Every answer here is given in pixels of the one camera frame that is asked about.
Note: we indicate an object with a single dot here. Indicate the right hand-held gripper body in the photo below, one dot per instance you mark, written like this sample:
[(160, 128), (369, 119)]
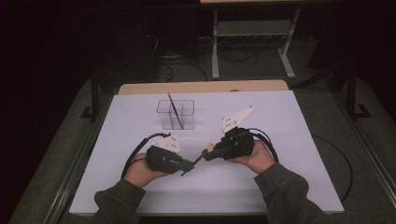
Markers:
[(236, 144)]

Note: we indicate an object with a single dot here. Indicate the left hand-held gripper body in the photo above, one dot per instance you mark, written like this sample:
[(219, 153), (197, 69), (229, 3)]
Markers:
[(162, 160)]

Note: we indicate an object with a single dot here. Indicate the clear acrylic organizer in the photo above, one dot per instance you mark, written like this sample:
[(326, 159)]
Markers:
[(188, 123)]

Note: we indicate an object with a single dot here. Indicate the person's left hand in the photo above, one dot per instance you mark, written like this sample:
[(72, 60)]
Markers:
[(138, 171)]

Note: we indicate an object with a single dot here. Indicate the person's right hand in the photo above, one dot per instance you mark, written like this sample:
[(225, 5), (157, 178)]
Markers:
[(258, 158)]

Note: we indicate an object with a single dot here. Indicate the white board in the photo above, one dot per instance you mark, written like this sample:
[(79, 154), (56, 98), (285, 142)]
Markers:
[(295, 140)]

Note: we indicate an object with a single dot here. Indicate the wooden table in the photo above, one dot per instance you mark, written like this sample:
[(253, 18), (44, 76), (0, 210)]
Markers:
[(255, 85)]

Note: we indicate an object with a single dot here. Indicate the grey metal rail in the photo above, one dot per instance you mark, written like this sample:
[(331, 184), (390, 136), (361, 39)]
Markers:
[(373, 154), (62, 202)]

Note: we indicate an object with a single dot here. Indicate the white metal desk frame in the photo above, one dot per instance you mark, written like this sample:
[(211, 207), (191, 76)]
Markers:
[(249, 28)]

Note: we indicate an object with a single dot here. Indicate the black metal stand post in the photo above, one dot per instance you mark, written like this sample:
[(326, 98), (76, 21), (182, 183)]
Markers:
[(351, 93)]

